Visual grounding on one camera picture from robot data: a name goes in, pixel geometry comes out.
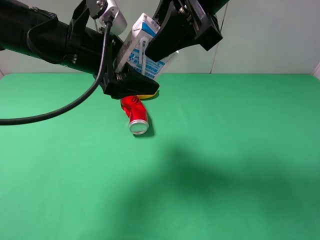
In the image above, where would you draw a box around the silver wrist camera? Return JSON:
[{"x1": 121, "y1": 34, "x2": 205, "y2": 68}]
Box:
[{"x1": 86, "y1": 0, "x2": 128, "y2": 36}]

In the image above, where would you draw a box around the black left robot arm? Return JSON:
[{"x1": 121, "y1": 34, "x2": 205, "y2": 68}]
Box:
[{"x1": 0, "y1": 0, "x2": 159, "y2": 100}]

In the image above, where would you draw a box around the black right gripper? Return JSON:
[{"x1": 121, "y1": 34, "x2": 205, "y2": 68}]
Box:
[{"x1": 146, "y1": 0, "x2": 228, "y2": 62}]

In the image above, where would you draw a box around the black cable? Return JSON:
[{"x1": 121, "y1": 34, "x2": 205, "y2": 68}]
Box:
[{"x1": 0, "y1": 18, "x2": 115, "y2": 126}]

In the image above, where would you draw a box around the crushed red soda can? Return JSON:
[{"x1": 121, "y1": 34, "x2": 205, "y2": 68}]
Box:
[{"x1": 120, "y1": 96, "x2": 149, "y2": 135}]

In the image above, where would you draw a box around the yellow banana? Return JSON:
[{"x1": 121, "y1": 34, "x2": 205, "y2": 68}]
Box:
[{"x1": 137, "y1": 91, "x2": 159, "y2": 100}]

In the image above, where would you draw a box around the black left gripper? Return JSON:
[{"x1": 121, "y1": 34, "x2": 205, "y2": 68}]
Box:
[{"x1": 60, "y1": 0, "x2": 160, "y2": 100}]

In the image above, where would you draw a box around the white blue milk carton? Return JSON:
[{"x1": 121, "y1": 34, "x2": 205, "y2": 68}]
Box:
[{"x1": 114, "y1": 13, "x2": 179, "y2": 80}]

